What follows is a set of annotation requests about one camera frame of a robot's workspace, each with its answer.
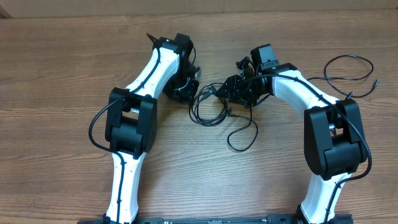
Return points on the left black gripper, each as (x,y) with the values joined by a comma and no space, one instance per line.
(186,95)

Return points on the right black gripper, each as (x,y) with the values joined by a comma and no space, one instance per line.
(236,88)

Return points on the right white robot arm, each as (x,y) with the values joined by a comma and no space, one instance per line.
(334,146)

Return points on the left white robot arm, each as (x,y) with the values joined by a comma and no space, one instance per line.
(131,119)

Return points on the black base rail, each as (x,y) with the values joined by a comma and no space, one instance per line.
(270,219)

